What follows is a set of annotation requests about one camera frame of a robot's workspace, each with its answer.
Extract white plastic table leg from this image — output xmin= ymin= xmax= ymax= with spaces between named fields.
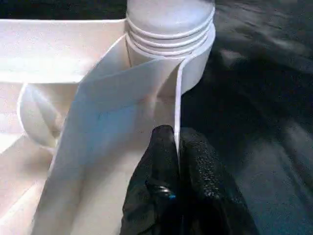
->
xmin=126 ymin=0 xmax=216 ymax=58

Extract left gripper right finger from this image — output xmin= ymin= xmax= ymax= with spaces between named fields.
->
xmin=179 ymin=128 xmax=260 ymax=235

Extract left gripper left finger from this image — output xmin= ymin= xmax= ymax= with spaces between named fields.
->
xmin=119 ymin=124 xmax=183 ymax=235

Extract white plastic table top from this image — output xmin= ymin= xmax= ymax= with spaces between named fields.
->
xmin=0 ymin=18 xmax=217 ymax=235

